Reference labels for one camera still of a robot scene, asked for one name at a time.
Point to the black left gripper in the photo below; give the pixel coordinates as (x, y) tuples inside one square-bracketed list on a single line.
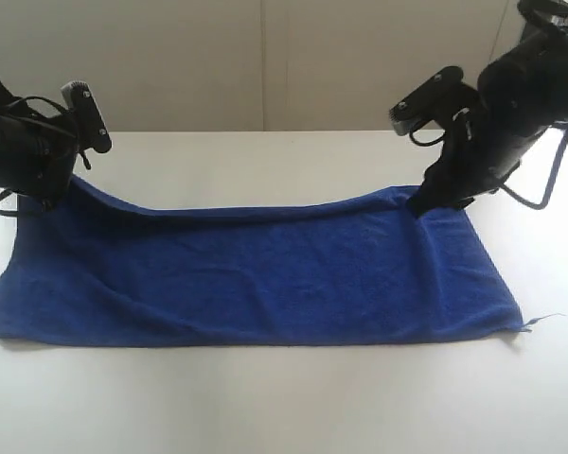
[(64, 120)]

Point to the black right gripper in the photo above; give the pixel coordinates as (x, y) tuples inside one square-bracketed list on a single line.
[(478, 155)]

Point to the blue towel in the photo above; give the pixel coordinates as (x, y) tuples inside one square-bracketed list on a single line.
[(101, 272)]

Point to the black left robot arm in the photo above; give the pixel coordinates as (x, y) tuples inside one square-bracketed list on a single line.
[(36, 165)]

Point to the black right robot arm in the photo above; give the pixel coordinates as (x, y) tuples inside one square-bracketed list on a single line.
[(526, 89)]

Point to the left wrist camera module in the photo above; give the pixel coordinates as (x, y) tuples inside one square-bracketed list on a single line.
[(82, 105)]

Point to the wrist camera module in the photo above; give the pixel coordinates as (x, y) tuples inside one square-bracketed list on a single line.
[(82, 105), (439, 99)]

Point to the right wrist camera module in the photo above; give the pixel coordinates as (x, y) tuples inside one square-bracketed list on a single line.
[(439, 99)]

